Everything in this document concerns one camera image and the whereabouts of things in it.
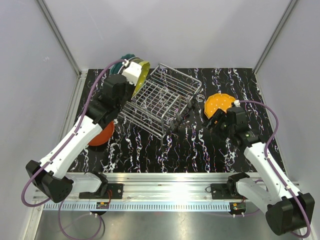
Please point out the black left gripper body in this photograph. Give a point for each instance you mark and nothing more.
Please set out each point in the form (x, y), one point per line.
(129, 90)

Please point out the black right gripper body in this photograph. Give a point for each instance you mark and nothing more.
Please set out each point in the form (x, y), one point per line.
(224, 130)

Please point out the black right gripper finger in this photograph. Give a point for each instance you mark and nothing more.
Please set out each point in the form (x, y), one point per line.
(218, 117)
(209, 124)

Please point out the orange dotted scalloped plate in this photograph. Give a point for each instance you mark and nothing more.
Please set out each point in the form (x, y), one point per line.
(217, 101)

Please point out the white plate green rim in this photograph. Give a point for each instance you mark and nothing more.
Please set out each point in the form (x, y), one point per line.
(130, 60)

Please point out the teal scalloped plate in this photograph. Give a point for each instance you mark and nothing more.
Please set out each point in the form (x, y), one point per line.
(115, 69)

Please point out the lime green dotted plate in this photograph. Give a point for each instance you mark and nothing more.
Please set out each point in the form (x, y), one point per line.
(145, 68)

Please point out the light green flower plate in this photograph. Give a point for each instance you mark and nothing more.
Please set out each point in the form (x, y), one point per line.
(137, 60)

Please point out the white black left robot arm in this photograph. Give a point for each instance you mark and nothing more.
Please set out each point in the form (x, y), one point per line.
(50, 175)

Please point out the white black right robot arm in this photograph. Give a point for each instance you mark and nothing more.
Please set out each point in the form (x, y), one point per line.
(285, 207)

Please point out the orange round plastic plate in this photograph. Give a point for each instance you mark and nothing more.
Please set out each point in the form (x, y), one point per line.
(104, 136)

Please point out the right small circuit board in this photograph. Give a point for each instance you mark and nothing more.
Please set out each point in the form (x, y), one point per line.
(239, 206)

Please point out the small circuit board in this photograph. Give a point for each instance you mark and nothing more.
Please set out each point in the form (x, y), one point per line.
(102, 205)
(239, 206)

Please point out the left small circuit board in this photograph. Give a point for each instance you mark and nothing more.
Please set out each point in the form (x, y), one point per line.
(102, 205)

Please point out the silver wire dish rack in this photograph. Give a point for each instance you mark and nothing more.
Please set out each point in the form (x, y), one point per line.
(162, 103)

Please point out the aluminium front mounting rail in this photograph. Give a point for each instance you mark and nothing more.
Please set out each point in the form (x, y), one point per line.
(156, 192)

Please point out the aluminium frame rail left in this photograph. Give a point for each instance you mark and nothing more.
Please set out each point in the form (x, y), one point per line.
(78, 88)

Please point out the aluminium frame post right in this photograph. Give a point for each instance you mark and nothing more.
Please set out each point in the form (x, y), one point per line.
(275, 34)

